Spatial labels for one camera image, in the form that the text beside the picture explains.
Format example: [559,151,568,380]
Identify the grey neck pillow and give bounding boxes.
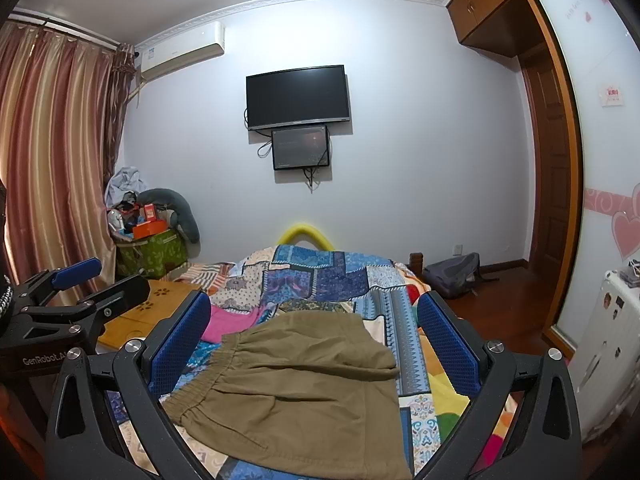
[137,188,201,244]

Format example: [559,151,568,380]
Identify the wooden lap table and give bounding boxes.
[98,280,201,350]

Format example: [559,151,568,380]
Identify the white appliance with stickers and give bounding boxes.
[568,271,639,442]

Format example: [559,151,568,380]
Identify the black wall television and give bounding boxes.
[245,65,350,131]

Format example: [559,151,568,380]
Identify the small black wall monitor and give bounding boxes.
[271,125,330,171]

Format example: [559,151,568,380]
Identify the green patterned storage box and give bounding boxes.
[116,229,188,280]

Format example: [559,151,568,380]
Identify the orange box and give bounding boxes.
[132,219,168,240]

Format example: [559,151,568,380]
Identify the yellow bed rail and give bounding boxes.
[277,223,334,252]

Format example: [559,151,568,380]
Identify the pink cloth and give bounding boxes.
[201,306,260,344]

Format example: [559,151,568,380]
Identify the colourful fleece blanket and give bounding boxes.
[395,263,518,470]

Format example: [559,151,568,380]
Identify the grey backpack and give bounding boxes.
[423,252,498,299]

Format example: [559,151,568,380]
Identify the wooden overhead cabinet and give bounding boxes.
[447,0,547,58]

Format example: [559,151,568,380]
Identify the wooden door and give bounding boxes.
[520,47,570,286]

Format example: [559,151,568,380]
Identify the striped red gold curtain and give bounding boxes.
[1,21,136,307]

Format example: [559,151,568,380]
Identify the white air conditioner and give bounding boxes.
[140,22,226,81]

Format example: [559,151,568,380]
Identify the olive khaki shorts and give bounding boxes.
[163,311,411,479]

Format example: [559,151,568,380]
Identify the grey cloth pile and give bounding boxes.
[104,166,149,208]

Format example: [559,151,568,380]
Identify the blue patchwork quilt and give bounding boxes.
[157,245,442,472]

